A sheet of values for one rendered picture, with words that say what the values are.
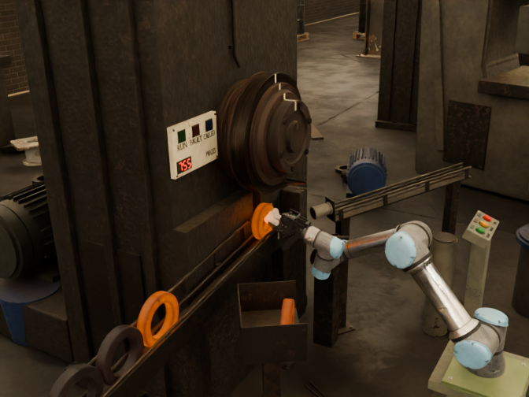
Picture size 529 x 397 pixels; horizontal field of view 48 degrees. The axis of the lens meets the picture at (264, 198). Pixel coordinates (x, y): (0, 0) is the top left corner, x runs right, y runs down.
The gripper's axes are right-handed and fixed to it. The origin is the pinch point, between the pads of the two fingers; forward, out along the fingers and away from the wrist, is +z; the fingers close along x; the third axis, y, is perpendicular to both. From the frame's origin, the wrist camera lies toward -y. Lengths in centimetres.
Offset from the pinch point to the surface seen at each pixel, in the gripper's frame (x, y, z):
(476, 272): -66, -18, -83
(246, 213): 5.6, 1.5, 5.9
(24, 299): 39, -77, 94
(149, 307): 75, -1, -2
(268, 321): 44, -9, -30
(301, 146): -9.5, 31.4, -4.1
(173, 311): 63, -8, -4
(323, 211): -34.9, -5.5, -12.5
